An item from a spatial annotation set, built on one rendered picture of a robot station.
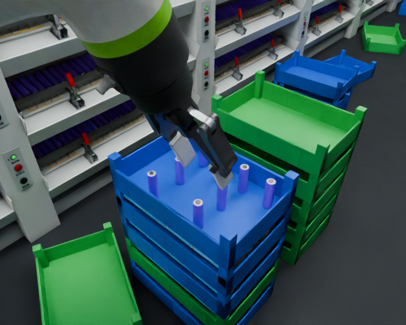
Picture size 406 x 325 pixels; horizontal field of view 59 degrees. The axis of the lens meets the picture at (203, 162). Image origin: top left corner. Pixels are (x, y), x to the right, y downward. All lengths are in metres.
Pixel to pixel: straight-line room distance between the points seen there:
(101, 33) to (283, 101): 0.73
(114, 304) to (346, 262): 0.62
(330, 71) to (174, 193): 1.22
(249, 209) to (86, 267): 0.52
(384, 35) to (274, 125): 1.80
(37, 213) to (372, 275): 0.91
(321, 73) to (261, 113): 0.87
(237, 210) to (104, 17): 0.46
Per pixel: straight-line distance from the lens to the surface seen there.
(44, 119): 0.99
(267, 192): 0.66
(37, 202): 1.07
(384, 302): 1.04
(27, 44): 0.92
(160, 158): 0.80
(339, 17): 2.31
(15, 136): 0.95
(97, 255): 1.05
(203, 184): 0.73
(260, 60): 1.69
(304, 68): 1.83
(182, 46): 0.37
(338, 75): 1.77
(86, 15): 0.32
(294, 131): 0.91
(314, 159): 0.77
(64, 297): 1.00
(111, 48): 0.33
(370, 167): 1.40
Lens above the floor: 0.82
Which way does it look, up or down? 40 degrees down
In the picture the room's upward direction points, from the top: straight up
